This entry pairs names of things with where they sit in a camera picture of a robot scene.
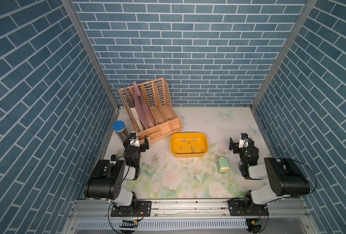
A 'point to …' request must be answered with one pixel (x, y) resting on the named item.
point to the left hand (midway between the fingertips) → (141, 136)
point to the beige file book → (138, 124)
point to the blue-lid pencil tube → (119, 126)
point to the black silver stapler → (113, 158)
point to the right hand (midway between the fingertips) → (240, 138)
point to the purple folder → (142, 108)
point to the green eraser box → (223, 165)
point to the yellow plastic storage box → (189, 144)
